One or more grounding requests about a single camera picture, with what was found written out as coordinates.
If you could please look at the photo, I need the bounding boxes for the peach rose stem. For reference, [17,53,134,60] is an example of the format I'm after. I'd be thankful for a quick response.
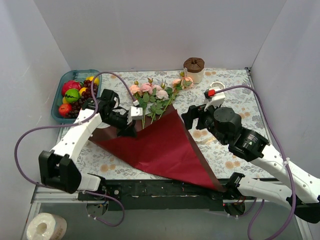
[156,76,194,118]

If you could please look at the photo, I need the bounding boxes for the red wrapping paper sheet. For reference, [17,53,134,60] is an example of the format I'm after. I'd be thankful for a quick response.
[90,105,225,192]

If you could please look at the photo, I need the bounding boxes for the pink rose stem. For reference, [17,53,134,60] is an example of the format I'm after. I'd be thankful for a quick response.
[145,77,168,124]
[129,80,153,129]

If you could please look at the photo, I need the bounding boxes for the cream printed ribbon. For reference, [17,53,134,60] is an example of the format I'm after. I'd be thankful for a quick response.
[195,136,217,145]

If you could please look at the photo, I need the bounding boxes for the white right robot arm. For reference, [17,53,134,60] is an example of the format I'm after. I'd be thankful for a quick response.
[181,105,320,224]

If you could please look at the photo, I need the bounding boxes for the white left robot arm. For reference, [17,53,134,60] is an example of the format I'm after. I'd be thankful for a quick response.
[38,89,143,200]

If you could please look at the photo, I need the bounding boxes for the white ribbed ceramic vase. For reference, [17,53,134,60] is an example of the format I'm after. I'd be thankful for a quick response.
[208,81,226,100]

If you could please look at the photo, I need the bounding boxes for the yellow toy lemon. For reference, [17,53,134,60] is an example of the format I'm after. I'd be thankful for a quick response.
[85,76,100,86]

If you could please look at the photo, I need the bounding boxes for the purple toy grapes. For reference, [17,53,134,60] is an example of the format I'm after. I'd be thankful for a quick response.
[62,80,99,119]

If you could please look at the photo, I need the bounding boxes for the green toy watermelon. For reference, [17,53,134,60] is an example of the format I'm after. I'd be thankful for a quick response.
[64,88,80,104]

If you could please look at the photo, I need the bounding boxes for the teal plastic fruit tray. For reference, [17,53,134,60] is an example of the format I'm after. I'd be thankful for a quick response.
[51,69,102,124]

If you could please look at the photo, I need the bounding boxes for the red toy dragon fruit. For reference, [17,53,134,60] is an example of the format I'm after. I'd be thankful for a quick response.
[61,80,82,96]

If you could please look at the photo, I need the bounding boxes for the red toy apple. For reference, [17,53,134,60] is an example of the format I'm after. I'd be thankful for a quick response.
[58,103,72,118]

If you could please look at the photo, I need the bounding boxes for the brown topped white jar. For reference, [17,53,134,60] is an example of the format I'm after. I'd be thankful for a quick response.
[183,57,205,84]

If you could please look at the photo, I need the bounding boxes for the white tissue paper roll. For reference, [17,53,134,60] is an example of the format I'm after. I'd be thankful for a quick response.
[26,212,67,240]

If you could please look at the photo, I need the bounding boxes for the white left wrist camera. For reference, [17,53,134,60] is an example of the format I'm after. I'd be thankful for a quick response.
[127,106,143,124]

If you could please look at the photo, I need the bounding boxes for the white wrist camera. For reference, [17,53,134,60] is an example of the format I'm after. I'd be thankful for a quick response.
[127,106,143,124]
[204,85,226,111]

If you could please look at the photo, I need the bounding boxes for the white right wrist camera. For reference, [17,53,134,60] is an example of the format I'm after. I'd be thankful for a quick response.
[204,85,226,111]

